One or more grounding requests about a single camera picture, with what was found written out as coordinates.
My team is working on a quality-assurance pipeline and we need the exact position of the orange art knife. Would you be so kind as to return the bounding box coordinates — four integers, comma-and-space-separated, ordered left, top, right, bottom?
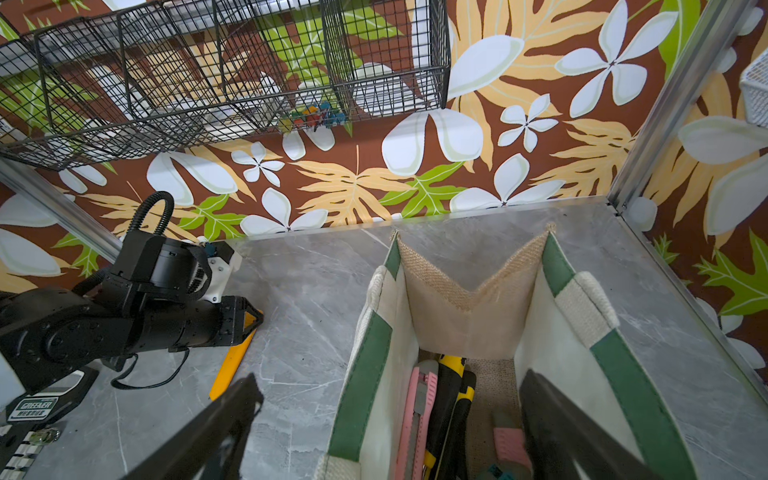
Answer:
209, 313, 258, 401

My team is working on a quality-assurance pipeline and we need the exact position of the pink art knife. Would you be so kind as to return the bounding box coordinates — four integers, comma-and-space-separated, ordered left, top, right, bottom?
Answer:
393, 360, 438, 480
492, 410, 532, 474

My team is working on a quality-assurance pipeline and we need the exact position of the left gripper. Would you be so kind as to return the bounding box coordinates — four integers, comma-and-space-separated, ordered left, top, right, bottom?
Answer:
107, 230, 264, 353

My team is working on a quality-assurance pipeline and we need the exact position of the socket set rail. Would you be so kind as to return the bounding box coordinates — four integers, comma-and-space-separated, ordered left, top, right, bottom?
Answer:
1, 367, 99, 479

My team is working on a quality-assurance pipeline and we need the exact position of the teal art knife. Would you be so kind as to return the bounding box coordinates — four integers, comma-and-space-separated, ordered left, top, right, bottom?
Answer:
475, 464, 516, 480

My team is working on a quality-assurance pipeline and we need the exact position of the green burlap christmas pouch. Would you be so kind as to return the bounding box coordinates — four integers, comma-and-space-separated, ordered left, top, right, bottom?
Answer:
315, 227, 697, 479

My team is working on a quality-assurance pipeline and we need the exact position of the black wire basket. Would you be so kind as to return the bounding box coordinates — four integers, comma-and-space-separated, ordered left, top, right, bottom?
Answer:
1, 1, 451, 171

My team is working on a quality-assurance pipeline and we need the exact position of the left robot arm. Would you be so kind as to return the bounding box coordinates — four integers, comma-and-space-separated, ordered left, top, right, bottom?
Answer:
1, 191, 264, 406

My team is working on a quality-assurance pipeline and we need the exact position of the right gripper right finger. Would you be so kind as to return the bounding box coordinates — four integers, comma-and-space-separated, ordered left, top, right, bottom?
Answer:
519, 370, 658, 479

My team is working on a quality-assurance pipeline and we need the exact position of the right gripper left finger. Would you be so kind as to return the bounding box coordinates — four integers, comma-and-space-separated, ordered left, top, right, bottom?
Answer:
126, 374, 264, 479

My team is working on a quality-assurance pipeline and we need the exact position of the white mesh basket right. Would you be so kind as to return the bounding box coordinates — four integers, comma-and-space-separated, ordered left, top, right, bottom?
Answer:
739, 50, 768, 128

